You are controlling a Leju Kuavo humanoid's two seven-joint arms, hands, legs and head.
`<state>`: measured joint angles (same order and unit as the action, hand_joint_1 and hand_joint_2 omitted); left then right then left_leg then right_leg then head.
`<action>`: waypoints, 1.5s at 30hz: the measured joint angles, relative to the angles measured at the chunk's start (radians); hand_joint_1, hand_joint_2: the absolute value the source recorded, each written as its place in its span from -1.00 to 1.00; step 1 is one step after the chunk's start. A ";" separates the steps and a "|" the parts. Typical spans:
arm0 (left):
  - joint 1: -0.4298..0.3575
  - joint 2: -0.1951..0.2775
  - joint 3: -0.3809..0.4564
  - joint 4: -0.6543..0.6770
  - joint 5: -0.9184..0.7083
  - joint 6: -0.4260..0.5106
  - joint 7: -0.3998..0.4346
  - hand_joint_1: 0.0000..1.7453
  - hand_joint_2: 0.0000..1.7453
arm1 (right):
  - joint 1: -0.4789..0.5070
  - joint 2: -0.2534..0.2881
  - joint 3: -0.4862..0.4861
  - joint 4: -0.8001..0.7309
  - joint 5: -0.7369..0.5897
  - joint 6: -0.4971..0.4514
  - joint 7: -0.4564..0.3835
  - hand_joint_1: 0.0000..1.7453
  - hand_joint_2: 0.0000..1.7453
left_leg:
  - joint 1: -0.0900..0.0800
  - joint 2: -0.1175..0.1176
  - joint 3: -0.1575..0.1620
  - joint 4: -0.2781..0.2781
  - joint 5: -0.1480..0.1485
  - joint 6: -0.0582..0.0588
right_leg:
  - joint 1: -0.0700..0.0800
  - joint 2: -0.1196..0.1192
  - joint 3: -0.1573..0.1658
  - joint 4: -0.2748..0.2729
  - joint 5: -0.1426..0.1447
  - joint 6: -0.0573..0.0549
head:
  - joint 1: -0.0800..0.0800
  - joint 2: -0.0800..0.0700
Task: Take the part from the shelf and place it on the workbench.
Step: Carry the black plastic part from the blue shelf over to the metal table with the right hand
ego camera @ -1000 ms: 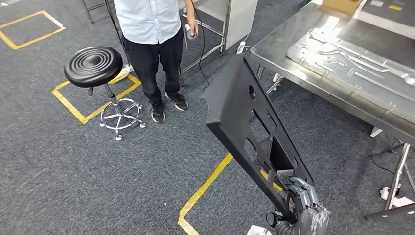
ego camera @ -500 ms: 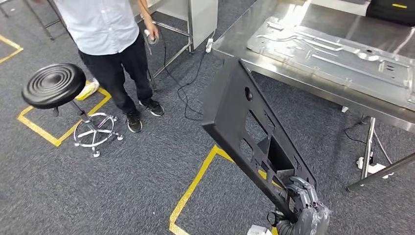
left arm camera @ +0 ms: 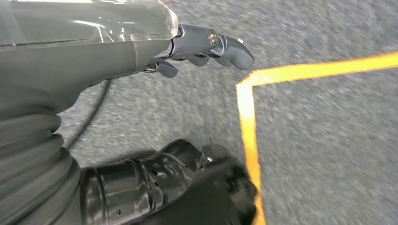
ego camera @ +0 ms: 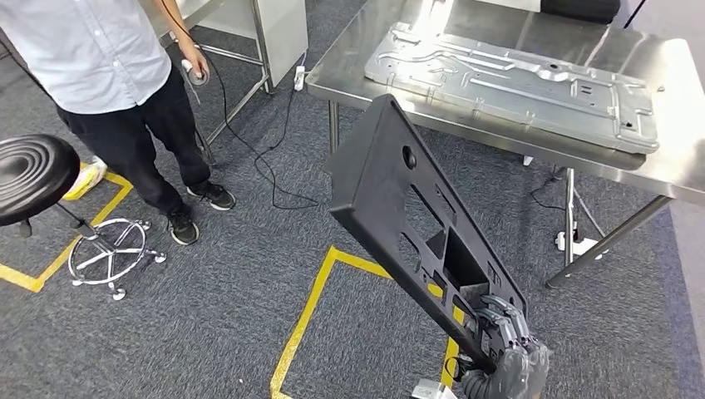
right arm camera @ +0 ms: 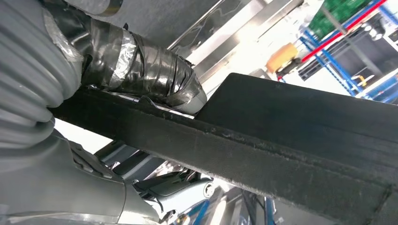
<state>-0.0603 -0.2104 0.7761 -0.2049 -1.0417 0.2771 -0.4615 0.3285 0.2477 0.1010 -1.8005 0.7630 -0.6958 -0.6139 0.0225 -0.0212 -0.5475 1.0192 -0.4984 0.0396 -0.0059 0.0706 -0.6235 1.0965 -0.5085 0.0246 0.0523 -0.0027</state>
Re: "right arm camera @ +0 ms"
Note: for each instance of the orange rounded object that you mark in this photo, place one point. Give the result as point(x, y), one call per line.
point(281, 57)

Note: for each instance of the blue metal storage rack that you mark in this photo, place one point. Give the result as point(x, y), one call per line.
point(382, 86)

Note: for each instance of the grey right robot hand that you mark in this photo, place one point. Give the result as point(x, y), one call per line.
point(149, 68)

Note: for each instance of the grey metal workbench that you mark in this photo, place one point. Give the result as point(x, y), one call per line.
point(224, 37)

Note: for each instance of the green panel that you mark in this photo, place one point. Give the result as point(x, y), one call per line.
point(335, 12)

